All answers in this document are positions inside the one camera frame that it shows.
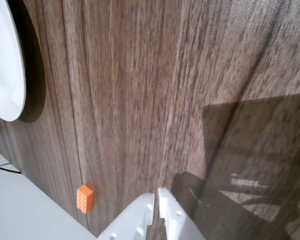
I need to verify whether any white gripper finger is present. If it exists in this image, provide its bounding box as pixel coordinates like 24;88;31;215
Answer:
97;192;156;240
157;187;206;240

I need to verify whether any orange lego block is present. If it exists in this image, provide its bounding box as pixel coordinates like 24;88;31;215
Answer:
76;184;94;214

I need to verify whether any white round plate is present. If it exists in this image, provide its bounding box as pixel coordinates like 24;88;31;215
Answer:
0;0;27;122

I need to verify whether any thin black floor cable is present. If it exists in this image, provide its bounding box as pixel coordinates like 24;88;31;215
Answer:
0;164;21;174

